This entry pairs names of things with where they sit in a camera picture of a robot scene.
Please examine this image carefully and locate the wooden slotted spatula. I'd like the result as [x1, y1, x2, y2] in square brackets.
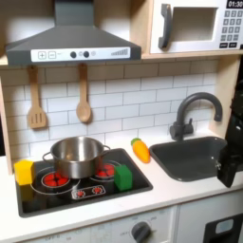
[26, 65, 48, 130]

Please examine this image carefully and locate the dark grey sink basin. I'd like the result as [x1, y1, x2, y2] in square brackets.
[148, 136, 229, 183]

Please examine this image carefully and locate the orange toy carrot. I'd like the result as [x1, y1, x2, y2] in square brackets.
[130, 137, 152, 164]

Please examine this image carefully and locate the grey oven knob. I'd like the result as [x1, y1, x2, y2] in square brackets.
[130, 221, 152, 243]

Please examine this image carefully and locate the green toy block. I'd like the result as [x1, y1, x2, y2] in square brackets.
[113, 163, 134, 193]

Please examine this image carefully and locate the dark grey tap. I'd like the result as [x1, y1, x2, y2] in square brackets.
[169, 91, 224, 142]

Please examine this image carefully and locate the steel pot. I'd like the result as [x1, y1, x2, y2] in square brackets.
[42, 136, 112, 179]

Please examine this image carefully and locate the black oven door handle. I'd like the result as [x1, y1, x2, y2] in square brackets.
[202, 213, 243, 243]

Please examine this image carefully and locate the wooden spoon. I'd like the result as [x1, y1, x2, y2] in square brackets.
[75, 63, 93, 124]

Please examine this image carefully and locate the grey range hood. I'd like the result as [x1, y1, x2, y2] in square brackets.
[5, 0, 142, 66]

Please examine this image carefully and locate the black toy stove top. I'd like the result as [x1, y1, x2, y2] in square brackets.
[13, 147, 154, 218]

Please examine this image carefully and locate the yellow toy block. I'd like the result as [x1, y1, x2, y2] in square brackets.
[13, 159, 36, 186]

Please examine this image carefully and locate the white toy microwave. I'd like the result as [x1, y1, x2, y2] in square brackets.
[149, 0, 243, 55]

